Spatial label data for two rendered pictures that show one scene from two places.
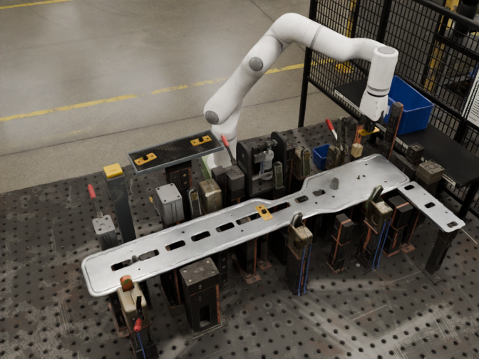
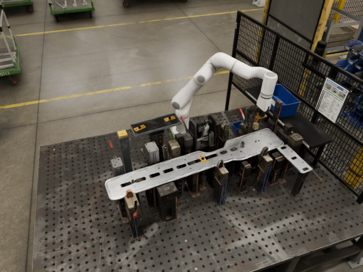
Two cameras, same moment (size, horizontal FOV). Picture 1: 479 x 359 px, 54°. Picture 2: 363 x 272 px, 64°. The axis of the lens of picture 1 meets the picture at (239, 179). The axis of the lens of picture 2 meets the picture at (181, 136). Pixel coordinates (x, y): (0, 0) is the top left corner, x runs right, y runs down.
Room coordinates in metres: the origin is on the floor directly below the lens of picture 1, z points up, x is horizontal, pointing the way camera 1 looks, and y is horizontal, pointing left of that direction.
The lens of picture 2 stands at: (-0.20, 0.00, 2.54)
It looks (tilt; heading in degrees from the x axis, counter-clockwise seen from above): 41 degrees down; 2
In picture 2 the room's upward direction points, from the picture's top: straight up
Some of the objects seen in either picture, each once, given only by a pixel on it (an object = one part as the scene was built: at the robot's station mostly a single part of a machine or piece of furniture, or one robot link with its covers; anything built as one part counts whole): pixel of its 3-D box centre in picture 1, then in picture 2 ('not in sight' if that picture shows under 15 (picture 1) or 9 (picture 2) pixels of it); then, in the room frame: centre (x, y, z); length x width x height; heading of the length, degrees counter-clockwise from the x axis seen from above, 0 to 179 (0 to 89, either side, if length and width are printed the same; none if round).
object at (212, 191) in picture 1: (212, 220); (174, 162); (1.38, 0.12, 0.89); 0.13 x 0.11 x 0.38; 27
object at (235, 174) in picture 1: (234, 204); (187, 154); (1.47, 0.02, 0.89); 0.13 x 0.11 x 0.38; 27
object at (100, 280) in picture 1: (260, 216); (200, 161); (1.30, -0.08, 1.00); 1.38 x 0.22 x 0.02; 117
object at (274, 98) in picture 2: (397, 104); (280, 100); (1.97, -0.77, 1.10); 0.30 x 0.17 x 0.13; 20
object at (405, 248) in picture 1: (409, 221); (283, 166); (1.41, -0.74, 0.84); 0.11 x 0.06 x 0.29; 27
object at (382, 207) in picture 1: (373, 234); (262, 172); (1.31, -0.55, 0.87); 0.12 x 0.09 x 0.35; 27
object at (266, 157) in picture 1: (260, 184); (201, 143); (1.54, -0.09, 0.94); 0.18 x 0.13 x 0.49; 117
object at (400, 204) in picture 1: (393, 226); (274, 169); (1.39, -0.66, 0.84); 0.11 x 0.10 x 0.28; 27
